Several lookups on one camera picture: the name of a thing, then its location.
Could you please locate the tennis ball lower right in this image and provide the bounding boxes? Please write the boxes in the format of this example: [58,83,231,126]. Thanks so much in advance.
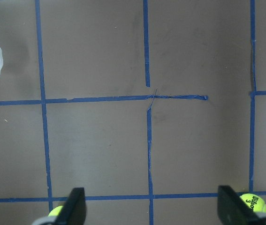
[240,193,266,213]

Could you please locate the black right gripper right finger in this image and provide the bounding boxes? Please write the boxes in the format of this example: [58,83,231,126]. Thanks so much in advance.
[218,185,266,225]

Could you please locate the tennis ball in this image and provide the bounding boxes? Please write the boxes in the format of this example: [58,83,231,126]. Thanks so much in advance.
[240,193,266,213]
[48,206,63,217]

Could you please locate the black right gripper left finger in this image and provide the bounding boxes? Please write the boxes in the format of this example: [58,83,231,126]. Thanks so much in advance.
[33,187,87,225]

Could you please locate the tennis ball bottom centre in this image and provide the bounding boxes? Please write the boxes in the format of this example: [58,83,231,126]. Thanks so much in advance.
[48,206,63,217]

